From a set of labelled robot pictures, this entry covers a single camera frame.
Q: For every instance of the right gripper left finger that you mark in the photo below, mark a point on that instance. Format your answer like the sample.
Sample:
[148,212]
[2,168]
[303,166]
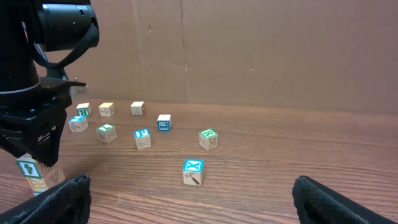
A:
[67,202]

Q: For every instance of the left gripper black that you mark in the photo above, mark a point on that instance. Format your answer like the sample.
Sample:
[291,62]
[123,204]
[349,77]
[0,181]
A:
[32,120]

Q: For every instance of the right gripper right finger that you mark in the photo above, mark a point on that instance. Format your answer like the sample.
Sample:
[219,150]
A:
[318,204]

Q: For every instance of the white block green number side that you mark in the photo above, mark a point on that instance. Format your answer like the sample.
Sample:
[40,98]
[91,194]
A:
[32,168]

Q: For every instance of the wooden block airplane drawing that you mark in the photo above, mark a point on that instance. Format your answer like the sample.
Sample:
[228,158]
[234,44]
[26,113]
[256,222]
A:
[53,178]

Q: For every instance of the blue letter P block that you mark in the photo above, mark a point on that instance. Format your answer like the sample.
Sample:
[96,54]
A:
[142,138]

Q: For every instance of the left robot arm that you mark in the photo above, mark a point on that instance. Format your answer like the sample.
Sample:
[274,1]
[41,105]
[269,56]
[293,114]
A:
[38,40]

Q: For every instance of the blue letter T block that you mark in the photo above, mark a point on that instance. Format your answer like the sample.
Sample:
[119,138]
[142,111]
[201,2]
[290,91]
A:
[78,123]

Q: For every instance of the green number 7 block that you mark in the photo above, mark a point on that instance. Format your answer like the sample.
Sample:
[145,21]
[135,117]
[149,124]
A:
[106,133]

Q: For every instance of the yellow top block far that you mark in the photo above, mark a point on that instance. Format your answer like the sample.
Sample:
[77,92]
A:
[106,109]

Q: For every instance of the white block top centre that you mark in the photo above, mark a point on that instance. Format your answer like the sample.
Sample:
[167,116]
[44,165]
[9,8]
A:
[138,108]

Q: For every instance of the white block blue side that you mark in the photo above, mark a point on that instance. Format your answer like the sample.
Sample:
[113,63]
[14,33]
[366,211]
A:
[164,122]

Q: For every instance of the green letter R block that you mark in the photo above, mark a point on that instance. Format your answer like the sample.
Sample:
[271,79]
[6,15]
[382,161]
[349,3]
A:
[208,139]

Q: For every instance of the blue letter X block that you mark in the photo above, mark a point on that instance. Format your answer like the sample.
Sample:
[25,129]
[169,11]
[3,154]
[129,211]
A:
[193,172]

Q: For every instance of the cardboard back panel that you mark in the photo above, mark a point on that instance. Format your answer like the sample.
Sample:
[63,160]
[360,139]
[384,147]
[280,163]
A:
[327,55]

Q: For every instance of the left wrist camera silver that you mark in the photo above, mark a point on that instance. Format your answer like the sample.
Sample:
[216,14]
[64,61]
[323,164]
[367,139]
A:
[79,92]

